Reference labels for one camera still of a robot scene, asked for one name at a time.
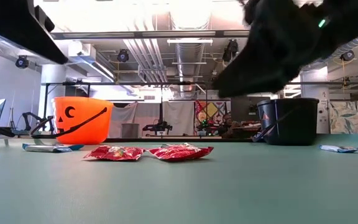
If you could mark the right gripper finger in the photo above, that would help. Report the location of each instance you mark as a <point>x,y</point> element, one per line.
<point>253,74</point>

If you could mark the black pumpkin bucket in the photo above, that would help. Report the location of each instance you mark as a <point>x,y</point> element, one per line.
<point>294,124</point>

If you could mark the red candy packet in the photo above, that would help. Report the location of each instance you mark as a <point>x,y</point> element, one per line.
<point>179,152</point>
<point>117,153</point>

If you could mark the blue white candy bar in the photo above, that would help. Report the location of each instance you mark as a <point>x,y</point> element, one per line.
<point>48,147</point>
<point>337,149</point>

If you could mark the orange pumpkin bucket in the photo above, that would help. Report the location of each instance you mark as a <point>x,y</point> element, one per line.
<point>82,124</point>

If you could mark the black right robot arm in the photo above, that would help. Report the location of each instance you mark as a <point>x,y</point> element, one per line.
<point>353,18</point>

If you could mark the person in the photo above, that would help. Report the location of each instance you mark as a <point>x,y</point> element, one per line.
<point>227,123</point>

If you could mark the colourful patchwork quilt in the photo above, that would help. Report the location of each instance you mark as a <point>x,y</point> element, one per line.
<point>211,110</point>

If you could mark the white ceiling light fixture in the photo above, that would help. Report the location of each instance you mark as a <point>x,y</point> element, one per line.
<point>190,41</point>

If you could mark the white hanging sheet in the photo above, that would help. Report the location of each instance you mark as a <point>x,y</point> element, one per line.
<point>148,118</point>
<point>179,115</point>

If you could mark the grey waste bin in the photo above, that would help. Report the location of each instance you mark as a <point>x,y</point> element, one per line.
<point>130,130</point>

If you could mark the black ceiling camera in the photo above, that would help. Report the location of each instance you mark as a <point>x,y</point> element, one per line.
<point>347,55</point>
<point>123,55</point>
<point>21,62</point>

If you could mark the leaf patterned wall panel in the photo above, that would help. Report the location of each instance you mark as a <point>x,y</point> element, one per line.
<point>353,115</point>

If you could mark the grey overhead frame beam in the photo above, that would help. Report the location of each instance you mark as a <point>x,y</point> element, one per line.
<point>151,33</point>

